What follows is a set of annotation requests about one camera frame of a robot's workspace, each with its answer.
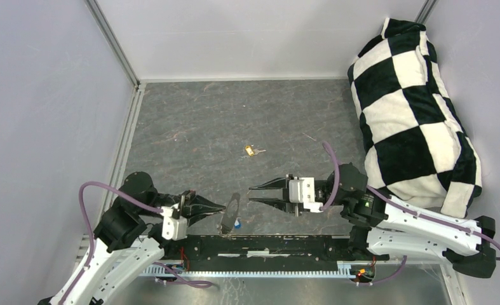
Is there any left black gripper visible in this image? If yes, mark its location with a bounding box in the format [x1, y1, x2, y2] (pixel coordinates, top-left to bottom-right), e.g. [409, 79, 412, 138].
[139, 189, 227, 226]

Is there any metal keyring plate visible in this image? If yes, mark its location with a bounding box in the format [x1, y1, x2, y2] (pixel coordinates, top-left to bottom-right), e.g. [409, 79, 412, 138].
[219, 193, 241, 235]

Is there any blue capped key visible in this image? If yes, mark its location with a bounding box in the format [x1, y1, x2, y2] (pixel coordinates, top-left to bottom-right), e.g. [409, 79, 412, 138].
[234, 218, 241, 229]

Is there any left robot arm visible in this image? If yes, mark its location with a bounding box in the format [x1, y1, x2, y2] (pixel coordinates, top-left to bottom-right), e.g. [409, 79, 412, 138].
[39, 172, 226, 304]

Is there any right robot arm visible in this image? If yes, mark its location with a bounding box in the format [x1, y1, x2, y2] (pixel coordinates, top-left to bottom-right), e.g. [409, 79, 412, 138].
[251, 163, 497, 278]

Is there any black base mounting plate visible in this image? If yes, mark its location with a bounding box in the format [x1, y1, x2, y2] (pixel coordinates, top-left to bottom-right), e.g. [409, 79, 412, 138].
[163, 235, 389, 272]

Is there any yellow capped key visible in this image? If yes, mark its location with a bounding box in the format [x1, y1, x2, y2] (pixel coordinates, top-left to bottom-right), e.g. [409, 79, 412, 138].
[245, 145, 266, 157]

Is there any black white checkered blanket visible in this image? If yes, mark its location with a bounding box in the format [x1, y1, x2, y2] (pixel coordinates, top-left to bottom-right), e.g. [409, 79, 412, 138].
[348, 18, 482, 218]

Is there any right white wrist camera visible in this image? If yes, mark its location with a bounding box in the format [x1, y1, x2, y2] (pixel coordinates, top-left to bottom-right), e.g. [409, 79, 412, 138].
[287, 177, 323, 213]

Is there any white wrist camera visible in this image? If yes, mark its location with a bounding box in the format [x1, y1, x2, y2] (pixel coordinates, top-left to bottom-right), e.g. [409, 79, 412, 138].
[161, 204, 188, 241]
[287, 177, 323, 213]

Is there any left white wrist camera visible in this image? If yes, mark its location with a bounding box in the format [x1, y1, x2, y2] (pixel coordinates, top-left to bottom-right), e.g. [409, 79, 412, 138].
[161, 204, 188, 241]

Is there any white slotted cable duct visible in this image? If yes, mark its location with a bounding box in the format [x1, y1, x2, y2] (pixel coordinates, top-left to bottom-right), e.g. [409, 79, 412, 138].
[140, 262, 376, 279]

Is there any red wired circuit board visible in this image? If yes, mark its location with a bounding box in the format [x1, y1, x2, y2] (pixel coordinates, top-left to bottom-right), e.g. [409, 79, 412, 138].
[351, 266, 376, 283]

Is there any aluminium frame rail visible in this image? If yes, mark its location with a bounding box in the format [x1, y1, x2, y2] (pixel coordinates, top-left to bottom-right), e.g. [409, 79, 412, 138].
[84, 0, 140, 88]

